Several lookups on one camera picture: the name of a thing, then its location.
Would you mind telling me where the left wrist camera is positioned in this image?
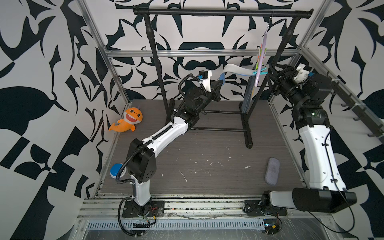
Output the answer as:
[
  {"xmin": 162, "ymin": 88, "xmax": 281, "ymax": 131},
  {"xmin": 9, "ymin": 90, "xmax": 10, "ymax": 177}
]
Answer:
[{"xmin": 198, "ymin": 70, "xmax": 212, "ymax": 93}]

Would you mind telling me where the lilac round clip hanger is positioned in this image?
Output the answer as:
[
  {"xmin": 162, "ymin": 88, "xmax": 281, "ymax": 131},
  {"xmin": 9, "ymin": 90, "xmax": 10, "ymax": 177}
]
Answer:
[{"xmin": 254, "ymin": 16, "xmax": 273, "ymax": 88}]

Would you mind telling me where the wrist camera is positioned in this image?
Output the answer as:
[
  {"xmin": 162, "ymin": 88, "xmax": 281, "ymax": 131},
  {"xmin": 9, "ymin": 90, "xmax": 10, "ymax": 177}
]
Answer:
[
  {"xmin": 198, "ymin": 70, "xmax": 212, "ymax": 93},
  {"xmin": 293, "ymin": 64, "xmax": 314, "ymax": 85}
]

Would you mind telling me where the grey fabric case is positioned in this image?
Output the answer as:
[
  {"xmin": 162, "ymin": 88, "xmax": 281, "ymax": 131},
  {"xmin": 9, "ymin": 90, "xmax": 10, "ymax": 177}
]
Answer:
[{"xmin": 265, "ymin": 158, "xmax": 281, "ymax": 186}]

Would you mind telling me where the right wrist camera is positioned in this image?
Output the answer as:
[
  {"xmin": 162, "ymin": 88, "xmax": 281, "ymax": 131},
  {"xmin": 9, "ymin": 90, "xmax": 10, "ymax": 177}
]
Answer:
[{"xmin": 293, "ymin": 64, "xmax": 314, "ymax": 85}]

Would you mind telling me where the blue round button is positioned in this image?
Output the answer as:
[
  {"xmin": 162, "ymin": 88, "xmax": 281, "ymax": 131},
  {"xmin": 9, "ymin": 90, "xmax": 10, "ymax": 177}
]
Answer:
[{"xmin": 110, "ymin": 163, "xmax": 123, "ymax": 179}]

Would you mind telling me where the blue foam insole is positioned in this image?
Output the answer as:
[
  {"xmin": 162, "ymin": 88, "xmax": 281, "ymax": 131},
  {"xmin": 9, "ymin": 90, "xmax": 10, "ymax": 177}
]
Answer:
[{"xmin": 219, "ymin": 64, "xmax": 257, "ymax": 82}]

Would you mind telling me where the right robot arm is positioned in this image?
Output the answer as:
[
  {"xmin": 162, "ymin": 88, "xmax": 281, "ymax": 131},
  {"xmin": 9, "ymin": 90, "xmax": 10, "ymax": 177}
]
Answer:
[{"xmin": 260, "ymin": 64, "xmax": 357, "ymax": 214}]

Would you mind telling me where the orange shark plush toy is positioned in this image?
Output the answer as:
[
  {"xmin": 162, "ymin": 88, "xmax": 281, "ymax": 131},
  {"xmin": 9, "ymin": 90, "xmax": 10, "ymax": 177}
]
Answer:
[{"xmin": 109, "ymin": 107, "xmax": 143, "ymax": 133}]

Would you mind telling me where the wall hook rail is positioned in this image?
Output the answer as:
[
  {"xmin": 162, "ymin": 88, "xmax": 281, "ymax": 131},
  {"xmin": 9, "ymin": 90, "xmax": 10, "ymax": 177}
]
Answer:
[{"xmin": 327, "ymin": 76, "xmax": 384, "ymax": 145}]

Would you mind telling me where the dark grey felt insole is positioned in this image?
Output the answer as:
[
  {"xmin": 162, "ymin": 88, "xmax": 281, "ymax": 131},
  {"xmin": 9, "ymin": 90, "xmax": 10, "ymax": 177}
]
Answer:
[{"xmin": 241, "ymin": 76, "xmax": 256, "ymax": 114}]

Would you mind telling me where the black garment rack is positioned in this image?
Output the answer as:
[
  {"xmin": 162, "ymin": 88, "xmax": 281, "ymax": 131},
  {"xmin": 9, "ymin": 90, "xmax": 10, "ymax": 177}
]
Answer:
[{"xmin": 133, "ymin": 8, "xmax": 314, "ymax": 149}]

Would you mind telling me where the white cable duct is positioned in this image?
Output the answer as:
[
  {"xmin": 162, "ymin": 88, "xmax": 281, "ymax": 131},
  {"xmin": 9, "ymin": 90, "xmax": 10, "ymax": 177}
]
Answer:
[{"xmin": 85, "ymin": 218, "xmax": 266, "ymax": 231}]

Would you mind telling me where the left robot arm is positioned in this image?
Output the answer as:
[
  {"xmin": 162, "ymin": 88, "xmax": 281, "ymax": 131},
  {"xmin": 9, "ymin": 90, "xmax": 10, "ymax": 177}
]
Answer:
[{"xmin": 115, "ymin": 80, "xmax": 224, "ymax": 215}]

